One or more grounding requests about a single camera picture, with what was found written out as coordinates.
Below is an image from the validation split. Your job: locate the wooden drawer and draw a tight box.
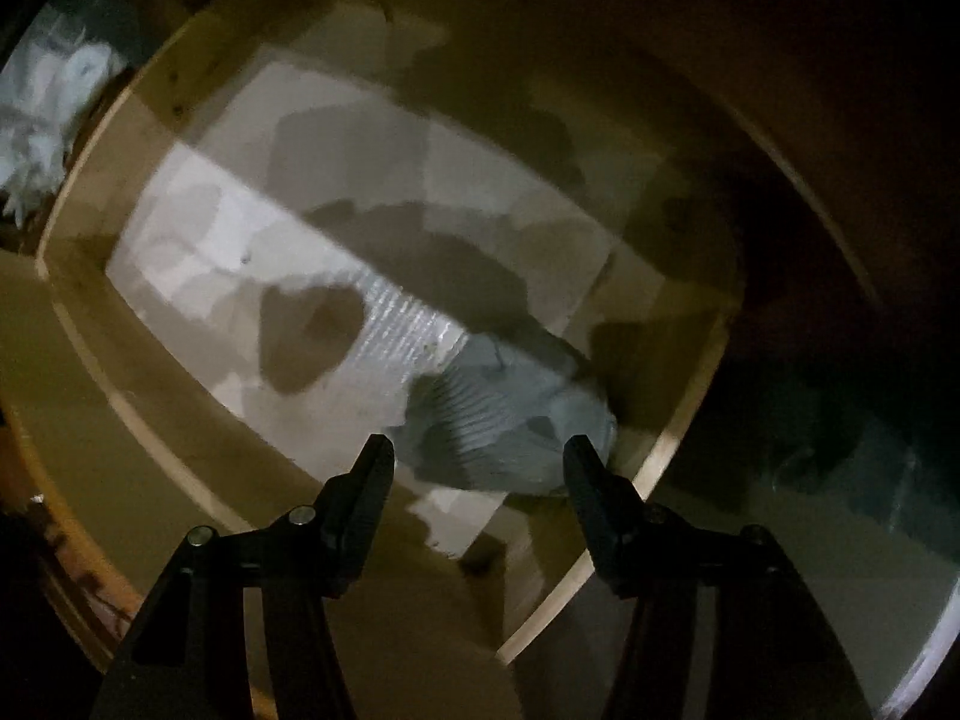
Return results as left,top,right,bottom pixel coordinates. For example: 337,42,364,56
0,0,886,691

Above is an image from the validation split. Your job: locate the white drawer liner paper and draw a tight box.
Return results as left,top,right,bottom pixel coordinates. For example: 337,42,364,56
105,15,668,556

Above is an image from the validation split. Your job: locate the grey ribbed underwear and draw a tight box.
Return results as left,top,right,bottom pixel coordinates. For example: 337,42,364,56
386,334,620,496

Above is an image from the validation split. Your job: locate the white plastic bag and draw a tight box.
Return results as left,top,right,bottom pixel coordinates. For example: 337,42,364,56
0,0,128,218

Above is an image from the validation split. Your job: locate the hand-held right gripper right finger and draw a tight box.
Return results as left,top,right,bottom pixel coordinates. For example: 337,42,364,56
562,433,875,720

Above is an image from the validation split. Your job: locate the grey bed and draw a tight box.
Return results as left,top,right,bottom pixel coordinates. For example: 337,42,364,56
510,367,960,720

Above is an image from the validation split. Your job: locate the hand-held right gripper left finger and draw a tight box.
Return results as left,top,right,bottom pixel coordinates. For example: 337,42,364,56
90,433,396,720

